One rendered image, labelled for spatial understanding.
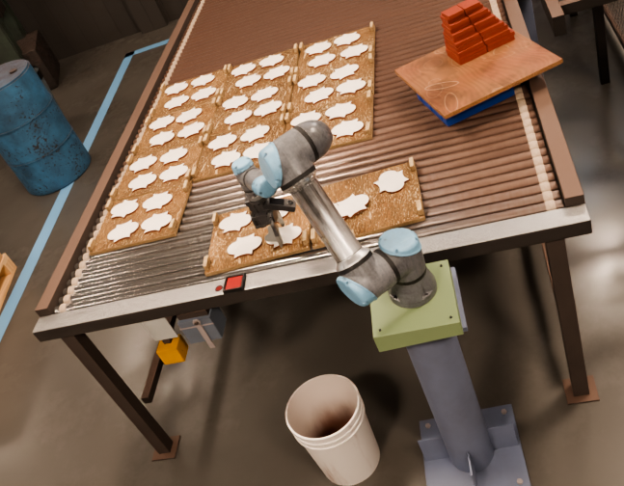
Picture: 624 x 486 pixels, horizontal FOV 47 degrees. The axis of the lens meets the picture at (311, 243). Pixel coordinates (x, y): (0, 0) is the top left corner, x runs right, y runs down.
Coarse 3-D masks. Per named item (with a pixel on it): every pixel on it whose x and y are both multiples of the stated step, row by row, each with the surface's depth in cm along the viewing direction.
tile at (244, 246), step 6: (252, 234) 271; (240, 240) 271; (246, 240) 270; (252, 240) 269; (258, 240) 267; (234, 246) 270; (240, 246) 268; (246, 246) 267; (252, 246) 266; (258, 246) 265; (228, 252) 268; (234, 252) 267; (240, 252) 266; (246, 252) 264; (252, 252) 264; (234, 258) 264
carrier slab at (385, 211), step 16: (368, 176) 275; (416, 176) 265; (336, 192) 275; (352, 192) 271; (368, 192) 268; (384, 192) 264; (400, 192) 261; (416, 192) 258; (368, 208) 260; (384, 208) 257; (400, 208) 254; (416, 208) 251; (352, 224) 257; (368, 224) 254; (384, 224) 251; (400, 224) 248; (320, 240) 256
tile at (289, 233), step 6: (282, 228) 268; (288, 228) 267; (294, 228) 265; (300, 228) 264; (282, 234) 265; (288, 234) 263; (294, 234) 262; (300, 234) 262; (288, 240) 261; (276, 246) 261
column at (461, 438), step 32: (416, 352) 230; (448, 352) 230; (448, 384) 238; (448, 416) 250; (480, 416) 258; (512, 416) 284; (448, 448) 268; (480, 448) 264; (512, 448) 273; (448, 480) 273; (480, 480) 268; (512, 480) 264
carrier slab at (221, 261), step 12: (228, 216) 288; (288, 216) 274; (300, 216) 271; (216, 228) 285; (252, 228) 276; (264, 228) 273; (216, 240) 278; (228, 240) 276; (264, 240) 267; (300, 240) 260; (216, 252) 272; (264, 252) 262; (276, 252) 260; (288, 252) 257; (300, 252) 257; (216, 264) 267; (228, 264) 264; (240, 264) 262; (252, 264) 261
